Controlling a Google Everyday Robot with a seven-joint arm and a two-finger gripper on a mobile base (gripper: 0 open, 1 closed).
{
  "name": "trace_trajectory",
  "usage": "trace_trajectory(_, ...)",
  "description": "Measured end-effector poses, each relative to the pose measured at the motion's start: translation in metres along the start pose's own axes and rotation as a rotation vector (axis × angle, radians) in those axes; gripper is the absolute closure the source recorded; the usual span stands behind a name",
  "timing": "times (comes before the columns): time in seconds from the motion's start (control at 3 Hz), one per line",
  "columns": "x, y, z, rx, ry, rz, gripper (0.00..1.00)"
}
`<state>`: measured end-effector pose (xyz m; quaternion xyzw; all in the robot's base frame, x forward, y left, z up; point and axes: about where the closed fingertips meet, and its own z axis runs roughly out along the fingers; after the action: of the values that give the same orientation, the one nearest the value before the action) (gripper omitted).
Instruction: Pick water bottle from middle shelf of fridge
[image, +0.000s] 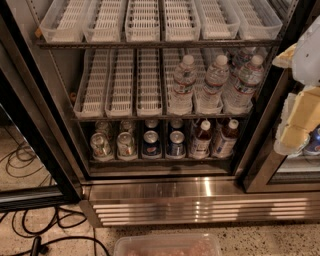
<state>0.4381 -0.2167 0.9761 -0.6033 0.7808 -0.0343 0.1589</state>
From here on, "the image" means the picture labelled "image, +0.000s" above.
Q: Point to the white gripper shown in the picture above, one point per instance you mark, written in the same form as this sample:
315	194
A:
309	60

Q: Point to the water bottle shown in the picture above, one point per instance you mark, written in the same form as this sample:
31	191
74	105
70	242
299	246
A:
242	56
244	85
184	77
215	78

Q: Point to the right brown tea bottle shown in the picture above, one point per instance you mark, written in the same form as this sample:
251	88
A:
226	139

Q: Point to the brown tea bottle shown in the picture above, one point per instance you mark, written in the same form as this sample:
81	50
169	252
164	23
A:
226	139
201	140

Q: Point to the left brown tea bottle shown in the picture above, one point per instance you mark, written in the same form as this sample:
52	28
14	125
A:
201	140

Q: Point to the stainless steel fridge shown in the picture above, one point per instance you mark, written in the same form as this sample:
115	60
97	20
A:
253	183

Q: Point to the fridge glass door left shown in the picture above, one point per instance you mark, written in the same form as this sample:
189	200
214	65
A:
18	105

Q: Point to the blue can behind glass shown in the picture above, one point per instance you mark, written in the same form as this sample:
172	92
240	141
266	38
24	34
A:
313	147

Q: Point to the tray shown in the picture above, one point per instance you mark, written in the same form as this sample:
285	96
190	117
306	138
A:
226	107
171	58
142	22
218	19
181	21
104	21
201	71
258	20
91	92
149	95
119	99
63	21

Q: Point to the rear blue pepsi can right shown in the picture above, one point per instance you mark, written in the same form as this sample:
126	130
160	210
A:
175	125

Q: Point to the blue pepsi can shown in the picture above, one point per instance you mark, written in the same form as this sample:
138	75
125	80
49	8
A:
151	124
151	145
176	146
175	125

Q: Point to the rear blue pepsi can left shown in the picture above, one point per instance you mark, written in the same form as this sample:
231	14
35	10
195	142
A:
151	124

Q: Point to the rear silver can right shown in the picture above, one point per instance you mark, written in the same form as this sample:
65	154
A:
128	126

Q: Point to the right silver soda can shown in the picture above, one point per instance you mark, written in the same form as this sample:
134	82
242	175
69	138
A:
126	149

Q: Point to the silver soda can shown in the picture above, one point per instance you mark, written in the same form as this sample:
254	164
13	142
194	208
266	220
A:
126	149
100	147

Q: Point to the rear silver can left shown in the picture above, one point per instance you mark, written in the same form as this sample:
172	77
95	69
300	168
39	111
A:
103	127

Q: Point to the left silver soda can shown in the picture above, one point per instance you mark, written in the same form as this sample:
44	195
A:
100	147

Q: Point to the clear plastic container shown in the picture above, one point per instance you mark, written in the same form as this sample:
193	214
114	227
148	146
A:
186	244

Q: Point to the middle wire shelf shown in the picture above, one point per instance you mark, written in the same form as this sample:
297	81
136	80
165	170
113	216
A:
159	117

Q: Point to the wire shelf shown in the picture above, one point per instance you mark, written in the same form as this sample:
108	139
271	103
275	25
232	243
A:
161	44
159	117

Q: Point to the top wire shelf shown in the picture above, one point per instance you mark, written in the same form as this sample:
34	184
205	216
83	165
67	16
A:
161	44

